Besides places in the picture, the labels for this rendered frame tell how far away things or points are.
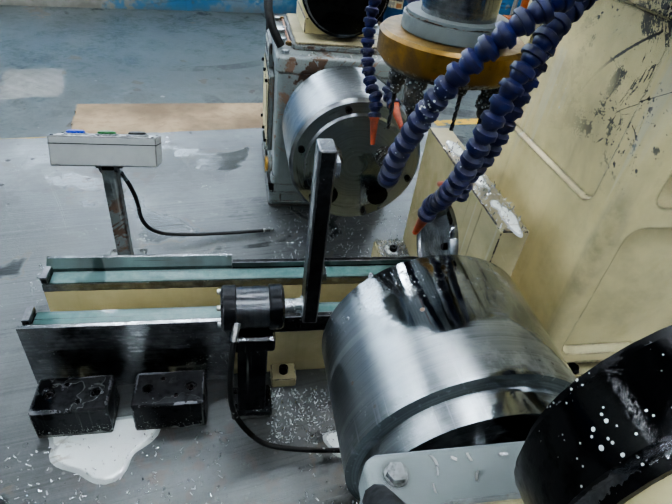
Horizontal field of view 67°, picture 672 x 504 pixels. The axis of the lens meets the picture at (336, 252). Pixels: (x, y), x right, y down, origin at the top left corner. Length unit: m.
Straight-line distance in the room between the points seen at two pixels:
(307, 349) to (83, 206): 0.67
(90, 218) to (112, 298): 0.38
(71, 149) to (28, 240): 0.31
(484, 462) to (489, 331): 0.13
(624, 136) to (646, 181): 0.06
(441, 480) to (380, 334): 0.16
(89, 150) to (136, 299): 0.26
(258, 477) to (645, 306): 0.61
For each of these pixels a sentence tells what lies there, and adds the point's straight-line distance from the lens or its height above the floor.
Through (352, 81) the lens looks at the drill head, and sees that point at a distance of 0.99.
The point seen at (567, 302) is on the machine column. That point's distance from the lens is 0.77.
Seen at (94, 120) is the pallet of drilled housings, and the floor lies 0.15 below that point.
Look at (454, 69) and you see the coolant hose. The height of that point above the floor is 1.36.
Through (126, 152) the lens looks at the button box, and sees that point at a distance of 0.95.
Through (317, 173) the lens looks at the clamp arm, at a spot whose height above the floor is 1.22.
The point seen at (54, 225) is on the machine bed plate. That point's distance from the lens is 1.25.
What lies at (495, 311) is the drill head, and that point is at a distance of 0.51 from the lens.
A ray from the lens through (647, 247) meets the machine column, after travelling 0.78.
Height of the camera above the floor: 1.49
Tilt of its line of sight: 38 degrees down
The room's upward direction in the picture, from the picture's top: 8 degrees clockwise
